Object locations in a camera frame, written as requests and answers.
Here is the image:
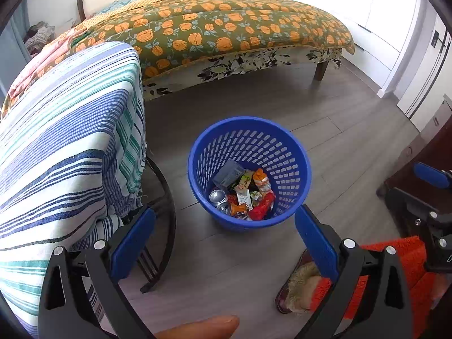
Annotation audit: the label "pale yellow snack packet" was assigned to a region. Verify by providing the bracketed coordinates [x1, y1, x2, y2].
[233, 170, 255, 198]

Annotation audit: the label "orange white wrapper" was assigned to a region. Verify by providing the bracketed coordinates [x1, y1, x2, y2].
[253, 169, 272, 193]

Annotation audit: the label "crushed orange drink can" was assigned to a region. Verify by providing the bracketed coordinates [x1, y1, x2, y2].
[216, 201, 248, 218]

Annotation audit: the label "red foil snack packet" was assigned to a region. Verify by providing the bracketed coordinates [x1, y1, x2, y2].
[249, 191, 276, 220]

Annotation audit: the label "pile of clothes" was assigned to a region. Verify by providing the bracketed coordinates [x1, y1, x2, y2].
[24, 23, 56, 55]

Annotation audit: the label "teal patterned pillow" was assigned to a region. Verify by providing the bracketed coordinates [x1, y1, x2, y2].
[99, 0, 135, 15]

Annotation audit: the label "dark wooden cabinet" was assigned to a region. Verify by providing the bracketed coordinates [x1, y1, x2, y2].
[376, 97, 452, 227]

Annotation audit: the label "blue plastic mesh basket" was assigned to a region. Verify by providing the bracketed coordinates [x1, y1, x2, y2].
[187, 116, 312, 232]

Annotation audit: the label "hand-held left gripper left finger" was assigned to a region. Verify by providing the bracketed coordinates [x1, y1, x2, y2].
[38, 205, 156, 339]

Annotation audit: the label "blue grey curtain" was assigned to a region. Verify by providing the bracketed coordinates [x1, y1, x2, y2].
[0, 3, 31, 89]

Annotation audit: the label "orange floral quilt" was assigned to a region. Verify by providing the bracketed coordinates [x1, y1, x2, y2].
[71, 0, 355, 78]

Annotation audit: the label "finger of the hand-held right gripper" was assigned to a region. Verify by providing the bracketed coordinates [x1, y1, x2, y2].
[385, 188, 433, 227]
[414, 162, 452, 188]

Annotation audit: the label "black metal table base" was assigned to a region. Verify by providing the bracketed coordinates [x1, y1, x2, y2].
[136, 155, 177, 294]

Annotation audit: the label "white wardrobe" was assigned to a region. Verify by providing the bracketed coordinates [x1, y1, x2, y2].
[353, 0, 424, 75]

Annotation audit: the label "clear plastic box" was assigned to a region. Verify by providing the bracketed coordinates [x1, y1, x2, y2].
[212, 159, 246, 188]

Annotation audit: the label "folded pink striped sheet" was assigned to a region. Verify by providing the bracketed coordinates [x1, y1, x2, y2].
[7, 32, 89, 99]

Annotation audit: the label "striped table cloth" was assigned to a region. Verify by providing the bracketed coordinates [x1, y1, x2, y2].
[0, 40, 147, 329]

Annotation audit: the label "dark wooden bed leg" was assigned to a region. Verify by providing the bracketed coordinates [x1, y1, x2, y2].
[314, 60, 331, 82]

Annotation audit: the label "person's left hand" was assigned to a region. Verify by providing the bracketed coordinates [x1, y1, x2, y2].
[153, 315, 240, 339]

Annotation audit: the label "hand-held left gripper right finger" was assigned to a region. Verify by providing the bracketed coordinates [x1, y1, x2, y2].
[295, 205, 413, 339]

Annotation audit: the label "furry slipper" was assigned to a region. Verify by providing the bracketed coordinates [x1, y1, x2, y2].
[275, 249, 325, 315]

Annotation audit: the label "black white floral bed skirt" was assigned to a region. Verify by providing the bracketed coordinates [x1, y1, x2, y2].
[143, 44, 343, 101]

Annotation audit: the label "white door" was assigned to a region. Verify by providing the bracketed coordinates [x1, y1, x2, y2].
[376, 3, 452, 131]

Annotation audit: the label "orange fleece pants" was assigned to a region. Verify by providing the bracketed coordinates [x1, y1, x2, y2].
[311, 236, 446, 325]

